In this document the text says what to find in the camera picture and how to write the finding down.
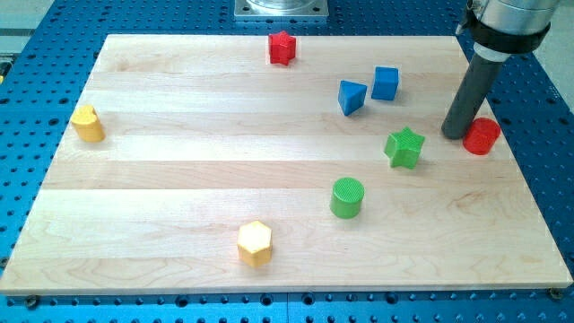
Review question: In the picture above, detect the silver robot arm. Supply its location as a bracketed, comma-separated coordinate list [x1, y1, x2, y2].
[456, 0, 560, 63]

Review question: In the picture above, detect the blue triangle block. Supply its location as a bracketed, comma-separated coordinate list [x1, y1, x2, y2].
[338, 80, 368, 117]

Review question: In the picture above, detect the yellow heart block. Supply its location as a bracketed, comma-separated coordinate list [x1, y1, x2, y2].
[70, 105, 106, 143]

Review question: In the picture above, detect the green cylinder block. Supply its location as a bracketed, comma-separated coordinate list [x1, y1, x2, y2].
[329, 177, 365, 219]

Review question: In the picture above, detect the yellow hexagon block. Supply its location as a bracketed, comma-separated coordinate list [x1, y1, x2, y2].
[237, 221, 273, 267]

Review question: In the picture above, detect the wooden board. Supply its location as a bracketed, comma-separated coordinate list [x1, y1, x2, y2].
[1, 35, 572, 296]

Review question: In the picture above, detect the red star block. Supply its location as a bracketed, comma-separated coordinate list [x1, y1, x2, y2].
[268, 31, 297, 65]

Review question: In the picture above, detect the green star block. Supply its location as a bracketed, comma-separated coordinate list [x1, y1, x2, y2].
[384, 127, 425, 170]

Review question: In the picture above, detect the blue cube block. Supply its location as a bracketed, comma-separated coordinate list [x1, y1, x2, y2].
[371, 66, 399, 100]

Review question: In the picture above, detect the red cylinder block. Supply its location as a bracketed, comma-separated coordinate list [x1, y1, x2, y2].
[463, 118, 501, 155]

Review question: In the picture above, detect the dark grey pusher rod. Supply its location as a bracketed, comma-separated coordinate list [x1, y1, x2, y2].
[441, 54, 503, 140]

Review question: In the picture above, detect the blue perforated metal base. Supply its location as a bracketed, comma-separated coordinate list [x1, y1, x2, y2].
[1, 1, 573, 322]

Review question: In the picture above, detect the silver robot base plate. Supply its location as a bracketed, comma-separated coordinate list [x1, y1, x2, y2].
[233, 0, 329, 21]

